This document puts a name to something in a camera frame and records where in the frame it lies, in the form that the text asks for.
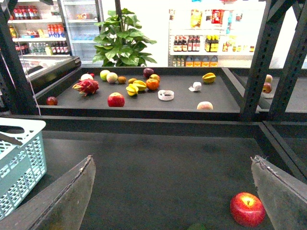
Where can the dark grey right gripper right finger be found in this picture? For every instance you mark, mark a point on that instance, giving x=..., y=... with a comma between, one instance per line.
x=284, y=197

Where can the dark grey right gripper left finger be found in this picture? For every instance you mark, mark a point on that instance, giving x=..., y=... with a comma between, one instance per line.
x=60, y=206

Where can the light blue plastic basket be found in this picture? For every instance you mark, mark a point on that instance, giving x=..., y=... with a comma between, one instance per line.
x=21, y=166

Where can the red yellow mango fruit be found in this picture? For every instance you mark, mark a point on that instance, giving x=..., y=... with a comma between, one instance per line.
x=155, y=77

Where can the red apple near gripper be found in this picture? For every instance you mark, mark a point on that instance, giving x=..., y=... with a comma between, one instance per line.
x=247, y=210

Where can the small dark red plum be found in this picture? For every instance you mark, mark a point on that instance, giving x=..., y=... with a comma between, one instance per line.
x=52, y=101

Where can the red apple on right tray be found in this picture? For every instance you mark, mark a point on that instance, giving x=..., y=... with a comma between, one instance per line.
x=267, y=87

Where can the red apple on tray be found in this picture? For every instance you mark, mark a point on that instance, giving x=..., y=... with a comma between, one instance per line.
x=267, y=87
x=116, y=99

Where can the peach on right tray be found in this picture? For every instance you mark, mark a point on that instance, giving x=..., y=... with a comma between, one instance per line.
x=268, y=78

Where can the pink dragon fruit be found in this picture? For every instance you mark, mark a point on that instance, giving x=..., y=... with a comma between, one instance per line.
x=86, y=87

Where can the pale peach front right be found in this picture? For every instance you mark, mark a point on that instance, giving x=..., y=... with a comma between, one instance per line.
x=205, y=106

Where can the black upper fruit tray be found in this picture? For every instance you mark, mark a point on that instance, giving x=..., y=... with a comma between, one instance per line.
x=225, y=94

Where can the white round fruit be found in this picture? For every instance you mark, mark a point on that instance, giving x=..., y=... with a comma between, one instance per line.
x=86, y=77

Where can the yellow starfruit front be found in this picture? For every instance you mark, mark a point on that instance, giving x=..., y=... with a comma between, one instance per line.
x=132, y=90

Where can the yellow starfruit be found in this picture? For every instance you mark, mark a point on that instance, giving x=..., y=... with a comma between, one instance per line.
x=140, y=85
x=132, y=90
x=209, y=78

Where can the green apple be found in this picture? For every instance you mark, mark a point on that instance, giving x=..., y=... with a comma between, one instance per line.
x=103, y=74

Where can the pale peach fruit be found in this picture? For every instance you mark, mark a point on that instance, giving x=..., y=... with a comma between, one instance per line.
x=111, y=77

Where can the yellow starfruit far right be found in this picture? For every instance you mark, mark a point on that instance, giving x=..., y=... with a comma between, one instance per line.
x=209, y=78

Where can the small white label roll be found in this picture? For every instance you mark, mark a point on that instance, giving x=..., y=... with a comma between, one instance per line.
x=197, y=86

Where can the small brown kiwi behind starfruit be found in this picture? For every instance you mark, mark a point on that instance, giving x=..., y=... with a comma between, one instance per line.
x=132, y=80

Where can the yellow starfruit back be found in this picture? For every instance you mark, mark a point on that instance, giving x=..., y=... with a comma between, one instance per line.
x=140, y=85

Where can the white tape roll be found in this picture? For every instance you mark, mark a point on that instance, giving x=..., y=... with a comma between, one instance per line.
x=166, y=95

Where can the orange persimmon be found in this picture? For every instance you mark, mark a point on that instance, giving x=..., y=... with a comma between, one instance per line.
x=152, y=84

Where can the dark purple passion fruit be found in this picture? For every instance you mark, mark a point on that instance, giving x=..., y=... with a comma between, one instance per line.
x=147, y=72

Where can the green potted plant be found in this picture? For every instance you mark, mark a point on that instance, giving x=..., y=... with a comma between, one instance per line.
x=121, y=42

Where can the white store shelf left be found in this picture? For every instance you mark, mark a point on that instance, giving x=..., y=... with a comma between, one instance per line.
x=38, y=29

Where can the white store shelf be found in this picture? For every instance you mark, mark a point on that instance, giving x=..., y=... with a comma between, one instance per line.
x=210, y=38
x=38, y=29

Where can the white store shelf right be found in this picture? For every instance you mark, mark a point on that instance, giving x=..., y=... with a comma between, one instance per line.
x=210, y=38

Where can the basket metal handle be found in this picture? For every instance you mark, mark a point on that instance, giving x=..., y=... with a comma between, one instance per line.
x=10, y=140

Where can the black left frame post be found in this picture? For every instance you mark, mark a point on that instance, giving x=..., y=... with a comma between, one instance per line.
x=14, y=85

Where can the black metal frame post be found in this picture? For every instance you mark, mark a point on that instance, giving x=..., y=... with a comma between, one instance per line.
x=270, y=28

